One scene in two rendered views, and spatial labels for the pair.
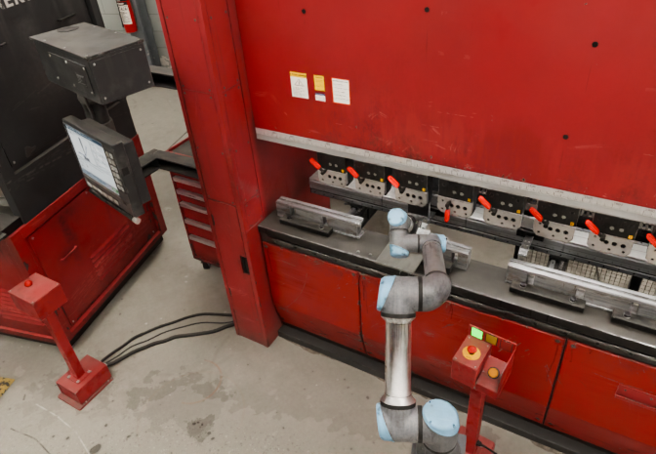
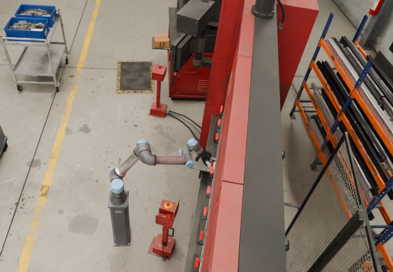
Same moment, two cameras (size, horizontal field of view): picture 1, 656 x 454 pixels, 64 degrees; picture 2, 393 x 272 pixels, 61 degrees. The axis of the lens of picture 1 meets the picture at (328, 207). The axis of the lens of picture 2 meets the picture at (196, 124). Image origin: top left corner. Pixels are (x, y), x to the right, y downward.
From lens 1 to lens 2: 241 cm
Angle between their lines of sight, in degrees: 47
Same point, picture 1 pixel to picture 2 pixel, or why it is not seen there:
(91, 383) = (156, 111)
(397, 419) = (112, 172)
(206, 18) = (220, 27)
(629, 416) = not seen: outside the picture
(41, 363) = (163, 96)
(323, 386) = (183, 185)
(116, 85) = (182, 28)
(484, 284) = (203, 202)
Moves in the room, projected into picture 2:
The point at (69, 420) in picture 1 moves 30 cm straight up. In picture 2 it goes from (144, 114) to (144, 99)
